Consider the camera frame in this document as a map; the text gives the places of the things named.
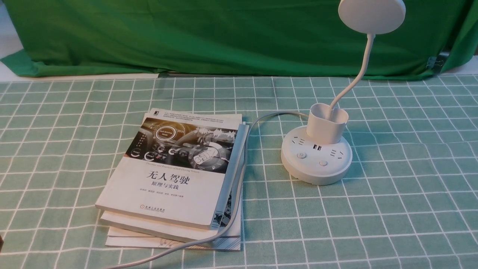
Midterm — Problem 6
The middle white book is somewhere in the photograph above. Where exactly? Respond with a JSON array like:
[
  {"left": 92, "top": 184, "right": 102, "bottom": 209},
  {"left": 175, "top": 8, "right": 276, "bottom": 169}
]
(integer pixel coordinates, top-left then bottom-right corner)
[{"left": 100, "top": 124, "right": 249, "bottom": 242}]

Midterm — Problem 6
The bottom white book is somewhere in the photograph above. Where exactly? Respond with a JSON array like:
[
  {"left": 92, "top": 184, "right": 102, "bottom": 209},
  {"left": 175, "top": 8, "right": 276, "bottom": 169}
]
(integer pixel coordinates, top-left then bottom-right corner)
[{"left": 100, "top": 184, "right": 242, "bottom": 251}]

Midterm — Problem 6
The green backdrop cloth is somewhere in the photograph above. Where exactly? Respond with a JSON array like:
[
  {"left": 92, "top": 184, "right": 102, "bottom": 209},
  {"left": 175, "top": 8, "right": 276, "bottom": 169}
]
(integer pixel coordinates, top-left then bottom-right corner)
[{"left": 1, "top": 0, "right": 477, "bottom": 80}]

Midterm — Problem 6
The green checkered tablecloth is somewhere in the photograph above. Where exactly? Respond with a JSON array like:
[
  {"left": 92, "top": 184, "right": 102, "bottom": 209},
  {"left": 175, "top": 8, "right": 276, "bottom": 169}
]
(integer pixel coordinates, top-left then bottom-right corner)
[{"left": 0, "top": 75, "right": 478, "bottom": 269}]

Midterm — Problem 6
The metal binder clip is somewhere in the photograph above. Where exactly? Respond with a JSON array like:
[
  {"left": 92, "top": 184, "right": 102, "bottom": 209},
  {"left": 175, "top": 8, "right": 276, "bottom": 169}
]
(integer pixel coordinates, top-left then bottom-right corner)
[{"left": 425, "top": 51, "right": 450, "bottom": 74}]

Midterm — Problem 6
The top white driving book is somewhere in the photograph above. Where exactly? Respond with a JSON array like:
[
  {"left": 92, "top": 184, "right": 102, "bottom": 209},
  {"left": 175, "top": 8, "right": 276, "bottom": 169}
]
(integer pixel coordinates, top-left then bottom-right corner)
[{"left": 95, "top": 109, "right": 245, "bottom": 229}]

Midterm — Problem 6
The white lamp power cable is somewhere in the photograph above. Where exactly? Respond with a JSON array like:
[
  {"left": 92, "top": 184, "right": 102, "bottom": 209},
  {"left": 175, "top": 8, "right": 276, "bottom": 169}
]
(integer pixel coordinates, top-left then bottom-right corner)
[{"left": 102, "top": 110, "right": 310, "bottom": 269}]

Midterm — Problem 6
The white desk lamp with sockets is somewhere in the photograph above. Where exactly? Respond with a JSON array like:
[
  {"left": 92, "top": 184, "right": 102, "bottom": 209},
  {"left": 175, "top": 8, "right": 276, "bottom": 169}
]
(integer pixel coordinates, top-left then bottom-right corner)
[{"left": 280, "top": 0, "right": 406, "bottom": 186}]

